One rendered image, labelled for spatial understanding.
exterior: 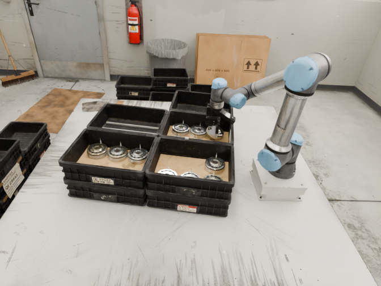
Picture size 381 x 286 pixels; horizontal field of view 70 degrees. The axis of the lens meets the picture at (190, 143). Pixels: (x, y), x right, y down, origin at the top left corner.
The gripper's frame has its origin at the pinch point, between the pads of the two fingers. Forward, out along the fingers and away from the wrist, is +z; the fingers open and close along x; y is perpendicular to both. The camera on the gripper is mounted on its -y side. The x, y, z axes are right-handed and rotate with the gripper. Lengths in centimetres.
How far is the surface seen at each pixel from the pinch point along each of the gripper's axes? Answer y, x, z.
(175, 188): 17, 47, -5
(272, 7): -67, -290, 6
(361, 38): -207, -303, 43
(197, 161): 9.1, 23.3, 0.4
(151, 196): 29, 47, 3
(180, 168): 17.6, 30.4, -0.6
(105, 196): 52, 48, 6
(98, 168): 52, 46, -12
